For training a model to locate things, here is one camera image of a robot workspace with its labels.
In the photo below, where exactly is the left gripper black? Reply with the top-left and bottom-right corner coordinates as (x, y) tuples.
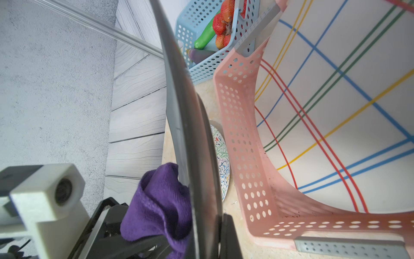
(67, 197), (171, 259)

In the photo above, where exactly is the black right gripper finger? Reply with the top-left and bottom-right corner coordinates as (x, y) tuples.
(220, 214), (243, 259)

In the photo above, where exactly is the purple cloth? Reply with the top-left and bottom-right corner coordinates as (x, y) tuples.
(120, 163), (193, 259)

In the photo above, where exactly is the colourful squiggle round plate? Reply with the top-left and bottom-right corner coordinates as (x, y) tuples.
(210, 125), (231, 201)

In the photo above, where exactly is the dark teal square plate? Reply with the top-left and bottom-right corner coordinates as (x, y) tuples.
(151, 1), (222, 259)

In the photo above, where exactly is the white plaid round plate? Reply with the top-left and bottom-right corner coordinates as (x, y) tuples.
(254, 1), (414, 214)

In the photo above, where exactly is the pink perforated basket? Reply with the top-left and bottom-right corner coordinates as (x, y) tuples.
(212, 0), (414, 251)

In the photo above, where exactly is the purple eggplant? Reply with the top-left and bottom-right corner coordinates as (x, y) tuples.
(187, 49), (215, 64)

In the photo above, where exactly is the green cucumber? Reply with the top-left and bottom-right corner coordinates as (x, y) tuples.
(194, 19), (216, 50)

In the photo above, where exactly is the light blue perforated basket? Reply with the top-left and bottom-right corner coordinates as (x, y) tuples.
(175, 0), (260, 84)

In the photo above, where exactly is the left aluminium frame post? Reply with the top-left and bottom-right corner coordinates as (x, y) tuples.
(34, 0), (164, 59)

